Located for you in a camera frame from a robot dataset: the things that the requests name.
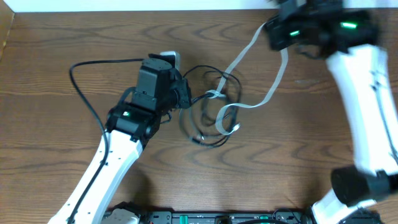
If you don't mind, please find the white usb cable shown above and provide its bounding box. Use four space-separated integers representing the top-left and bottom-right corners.
205 21 289 136

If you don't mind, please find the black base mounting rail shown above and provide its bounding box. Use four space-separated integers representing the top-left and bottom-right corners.
102 210 383 224

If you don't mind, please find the black usb cable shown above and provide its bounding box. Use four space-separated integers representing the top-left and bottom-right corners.
178 64 243 149

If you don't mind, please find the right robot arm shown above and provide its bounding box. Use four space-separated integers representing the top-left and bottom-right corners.
264 1 397 223

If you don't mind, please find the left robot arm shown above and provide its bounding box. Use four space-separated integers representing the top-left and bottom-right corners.
49 51 192 223

